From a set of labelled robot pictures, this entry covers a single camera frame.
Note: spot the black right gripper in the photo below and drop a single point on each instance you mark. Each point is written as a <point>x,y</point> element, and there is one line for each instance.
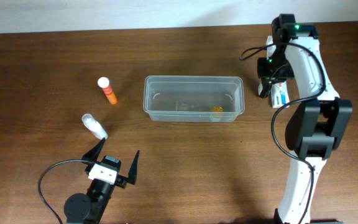
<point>266,86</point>

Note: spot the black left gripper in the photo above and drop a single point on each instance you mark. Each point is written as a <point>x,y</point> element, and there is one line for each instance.
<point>120,179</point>

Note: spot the small jar with gold lid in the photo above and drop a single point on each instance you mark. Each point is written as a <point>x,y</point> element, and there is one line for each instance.
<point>216,113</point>

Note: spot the dark bottle with white cap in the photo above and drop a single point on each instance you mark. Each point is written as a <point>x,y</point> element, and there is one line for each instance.
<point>264,87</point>

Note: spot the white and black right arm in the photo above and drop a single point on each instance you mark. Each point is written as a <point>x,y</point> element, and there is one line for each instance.
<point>317,126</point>

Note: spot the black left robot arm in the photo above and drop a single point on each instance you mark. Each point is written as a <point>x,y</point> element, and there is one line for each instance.
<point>89,207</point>

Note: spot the clear plastic container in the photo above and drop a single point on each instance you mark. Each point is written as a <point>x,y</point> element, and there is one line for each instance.
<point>177,98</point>

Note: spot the white Panadol box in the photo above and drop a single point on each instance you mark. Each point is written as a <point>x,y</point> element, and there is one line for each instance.
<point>279,94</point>

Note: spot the orange effervescent tablet tube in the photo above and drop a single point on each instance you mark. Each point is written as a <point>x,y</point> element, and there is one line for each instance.
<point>104,84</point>

